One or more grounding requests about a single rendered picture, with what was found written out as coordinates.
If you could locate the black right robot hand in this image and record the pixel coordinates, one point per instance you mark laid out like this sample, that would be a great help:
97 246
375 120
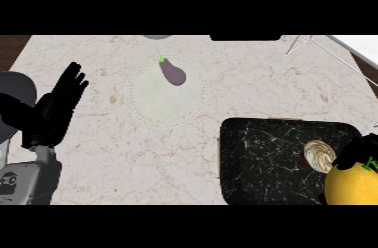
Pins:
357 150

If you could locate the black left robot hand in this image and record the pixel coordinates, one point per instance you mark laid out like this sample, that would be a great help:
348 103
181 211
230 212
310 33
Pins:
50 115

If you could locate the yellow lemon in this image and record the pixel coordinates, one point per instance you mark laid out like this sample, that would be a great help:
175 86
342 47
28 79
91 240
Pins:
352 187

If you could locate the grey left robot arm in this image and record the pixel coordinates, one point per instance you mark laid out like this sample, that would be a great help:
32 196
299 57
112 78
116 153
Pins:
28 182

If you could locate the black marble tray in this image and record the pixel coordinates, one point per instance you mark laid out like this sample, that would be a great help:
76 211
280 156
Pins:
267 158

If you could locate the cream swirl cupcake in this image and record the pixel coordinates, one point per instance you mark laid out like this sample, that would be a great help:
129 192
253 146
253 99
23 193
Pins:
320 156

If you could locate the round pale placemat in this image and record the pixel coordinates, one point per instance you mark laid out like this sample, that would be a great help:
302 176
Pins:
165 103

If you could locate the purple eggplant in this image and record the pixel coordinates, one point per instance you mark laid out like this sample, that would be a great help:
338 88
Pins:
174 73

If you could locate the grey round object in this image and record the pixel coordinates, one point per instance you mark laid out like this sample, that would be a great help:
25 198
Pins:
157 36

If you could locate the black appliance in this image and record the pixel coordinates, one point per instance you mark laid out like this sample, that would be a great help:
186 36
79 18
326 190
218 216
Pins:
246 37

